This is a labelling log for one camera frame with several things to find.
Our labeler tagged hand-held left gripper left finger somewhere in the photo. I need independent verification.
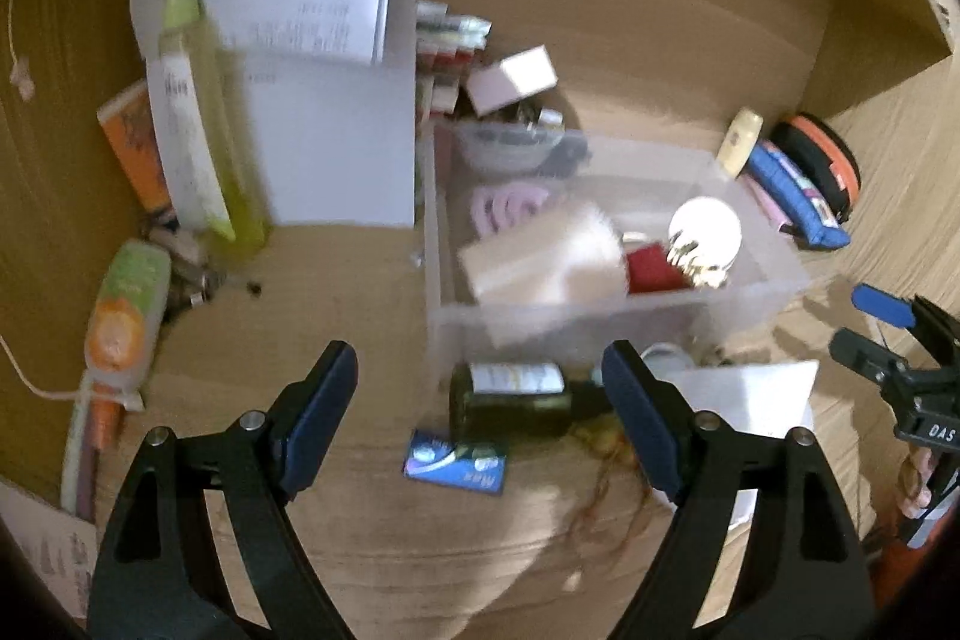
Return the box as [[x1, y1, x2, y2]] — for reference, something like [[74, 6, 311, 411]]
[[86, 340, 359, 640]]

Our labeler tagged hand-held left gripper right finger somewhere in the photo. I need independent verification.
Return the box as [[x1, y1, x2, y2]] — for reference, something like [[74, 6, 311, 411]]
[[602, 340, 878, 640]]

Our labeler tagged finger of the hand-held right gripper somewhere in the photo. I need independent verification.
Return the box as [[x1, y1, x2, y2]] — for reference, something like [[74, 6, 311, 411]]
[[829, 327, 912, 401], [853, 282, 960, 360]]

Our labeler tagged brown beaded string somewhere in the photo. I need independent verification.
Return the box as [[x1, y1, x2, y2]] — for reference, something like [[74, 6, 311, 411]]
[[566, 419, 661, 592]]

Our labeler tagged dark glass bottle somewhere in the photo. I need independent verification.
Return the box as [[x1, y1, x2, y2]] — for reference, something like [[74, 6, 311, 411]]
[[448, 361, 616, 440]]

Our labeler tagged blue card pack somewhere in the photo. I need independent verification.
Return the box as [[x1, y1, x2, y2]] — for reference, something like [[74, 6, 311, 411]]
[[403, 428, 509, 497]]

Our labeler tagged clear plastic storage box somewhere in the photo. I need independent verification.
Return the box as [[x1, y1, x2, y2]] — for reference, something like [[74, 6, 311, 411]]
[[420, 119, 812, 378]]

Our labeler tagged wooden desktop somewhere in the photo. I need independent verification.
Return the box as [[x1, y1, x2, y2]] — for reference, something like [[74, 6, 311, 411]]
[[0, 47, 960, 640]]

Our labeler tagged person's right hand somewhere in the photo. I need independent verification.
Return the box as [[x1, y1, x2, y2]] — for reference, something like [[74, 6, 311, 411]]
[[902, 449, 938, 521]]

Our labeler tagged white paper napkin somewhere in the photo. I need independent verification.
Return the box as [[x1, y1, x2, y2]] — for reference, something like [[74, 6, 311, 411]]
[[664, 361, 820, 440]]

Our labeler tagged blue pencil case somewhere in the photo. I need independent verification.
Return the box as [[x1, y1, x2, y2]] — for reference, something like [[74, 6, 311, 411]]
[[742, 141, 851, 251]]

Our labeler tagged red small pouch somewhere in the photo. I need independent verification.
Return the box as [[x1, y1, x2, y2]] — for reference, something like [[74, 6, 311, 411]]
[[624, 242, 695, 295]]

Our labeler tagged orange cloth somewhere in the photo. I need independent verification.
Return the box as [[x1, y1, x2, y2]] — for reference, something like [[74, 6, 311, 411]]
[[874, 512, 932, 611]]

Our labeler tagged black orange zip case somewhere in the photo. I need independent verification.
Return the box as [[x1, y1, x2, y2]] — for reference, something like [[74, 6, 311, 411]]
[[771, 113, 862, 221]]

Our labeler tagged gold hair clip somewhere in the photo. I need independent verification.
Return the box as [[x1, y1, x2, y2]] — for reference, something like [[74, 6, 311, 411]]
[[670, 239, 730, 291]]

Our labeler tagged pile of small metal clips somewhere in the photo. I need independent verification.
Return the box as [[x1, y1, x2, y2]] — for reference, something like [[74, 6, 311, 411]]
[[146, 212, 262, 320]]

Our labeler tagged yellow lotion bottle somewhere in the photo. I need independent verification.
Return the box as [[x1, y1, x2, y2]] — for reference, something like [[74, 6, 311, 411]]
[[716, 109, 764, 180]]

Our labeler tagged orange green tube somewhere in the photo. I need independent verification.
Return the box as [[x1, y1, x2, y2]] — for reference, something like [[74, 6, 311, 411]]
[[84, 239, 173, 397]]

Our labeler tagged pink white tube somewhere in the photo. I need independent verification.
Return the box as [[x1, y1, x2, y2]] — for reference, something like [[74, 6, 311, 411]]
[[60, 385, 125, 522]]

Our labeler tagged pink hair claw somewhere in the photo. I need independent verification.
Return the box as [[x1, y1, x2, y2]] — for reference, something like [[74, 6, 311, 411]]
[[469, 182, 563, 240]]

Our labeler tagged white plastic folder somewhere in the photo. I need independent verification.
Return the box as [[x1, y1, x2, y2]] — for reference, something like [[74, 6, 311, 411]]
[[221, 47, 417, 229]]

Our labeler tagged yellow-green liquid bottle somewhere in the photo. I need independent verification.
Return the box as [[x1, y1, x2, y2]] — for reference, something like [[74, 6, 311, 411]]
[[157, 0, 272, 259]]

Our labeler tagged clear plastic lid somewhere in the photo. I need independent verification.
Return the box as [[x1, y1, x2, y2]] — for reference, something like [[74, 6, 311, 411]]
[[450, 122, 565, 173]]

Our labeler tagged printed paper card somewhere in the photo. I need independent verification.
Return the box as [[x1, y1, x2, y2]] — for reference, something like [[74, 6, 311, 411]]
[[0, 481, 100, 620]]

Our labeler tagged orange booklet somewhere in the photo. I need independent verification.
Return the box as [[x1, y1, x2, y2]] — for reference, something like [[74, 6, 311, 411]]
[[96, 81, 177, 214]]

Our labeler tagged small white box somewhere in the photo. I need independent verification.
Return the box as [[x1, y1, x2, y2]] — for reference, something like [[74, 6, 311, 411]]
[[465, 46, 557, 116]]

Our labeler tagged white cable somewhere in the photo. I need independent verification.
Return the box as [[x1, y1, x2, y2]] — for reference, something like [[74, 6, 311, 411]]
[[0, 340, 143, 414]]

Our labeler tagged white hanging cord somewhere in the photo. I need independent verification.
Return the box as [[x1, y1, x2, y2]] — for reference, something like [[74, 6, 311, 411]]
[[6, 0, 37, 103]]

